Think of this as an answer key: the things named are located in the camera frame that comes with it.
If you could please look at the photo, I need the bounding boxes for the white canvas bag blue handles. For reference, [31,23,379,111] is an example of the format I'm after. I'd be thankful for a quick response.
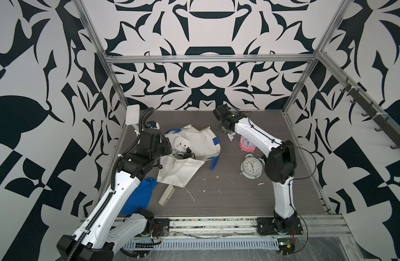
[156,125,221,188]

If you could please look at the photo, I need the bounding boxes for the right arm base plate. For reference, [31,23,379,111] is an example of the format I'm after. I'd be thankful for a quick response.
[256,215,303,236]

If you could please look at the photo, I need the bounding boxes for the white rounded square clock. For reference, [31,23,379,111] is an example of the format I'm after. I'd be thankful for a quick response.
[172,136,190,153]

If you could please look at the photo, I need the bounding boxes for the white slotted cable duct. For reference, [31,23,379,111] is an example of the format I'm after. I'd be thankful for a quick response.
[123,238,279,251]

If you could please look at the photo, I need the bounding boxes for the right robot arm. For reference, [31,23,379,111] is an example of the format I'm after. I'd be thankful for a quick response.
[213,104,298,231]

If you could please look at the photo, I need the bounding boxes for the beige rectangular block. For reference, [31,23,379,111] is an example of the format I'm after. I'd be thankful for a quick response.
[158,185,175,206]

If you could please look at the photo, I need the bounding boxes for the blue cloth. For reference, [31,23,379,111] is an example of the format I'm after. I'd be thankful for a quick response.
[119,178,158,215]

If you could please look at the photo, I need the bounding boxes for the white alarm clock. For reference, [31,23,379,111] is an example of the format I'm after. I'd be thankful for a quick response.
[240,154,265,180]

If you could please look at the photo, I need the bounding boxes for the black hook rack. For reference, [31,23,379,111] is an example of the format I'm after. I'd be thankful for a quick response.
[341,78,400,150]

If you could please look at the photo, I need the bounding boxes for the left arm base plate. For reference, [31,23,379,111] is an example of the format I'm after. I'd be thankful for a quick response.
[138,218,170,237]

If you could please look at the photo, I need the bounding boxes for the small green circuit board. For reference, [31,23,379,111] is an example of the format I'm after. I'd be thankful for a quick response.
[277,238,295,256]

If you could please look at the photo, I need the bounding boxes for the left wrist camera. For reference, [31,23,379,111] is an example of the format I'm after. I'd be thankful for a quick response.
[147,121,160,130]

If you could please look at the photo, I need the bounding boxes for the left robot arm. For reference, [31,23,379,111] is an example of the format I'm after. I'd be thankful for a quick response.
[57,128,172,261]

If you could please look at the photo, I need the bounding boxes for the white box on bracket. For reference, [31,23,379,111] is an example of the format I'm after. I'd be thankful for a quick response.
[125,104,140,126]

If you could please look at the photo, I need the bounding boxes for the pink alarm clock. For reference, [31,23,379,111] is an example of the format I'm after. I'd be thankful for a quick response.
[239,136,256,153]

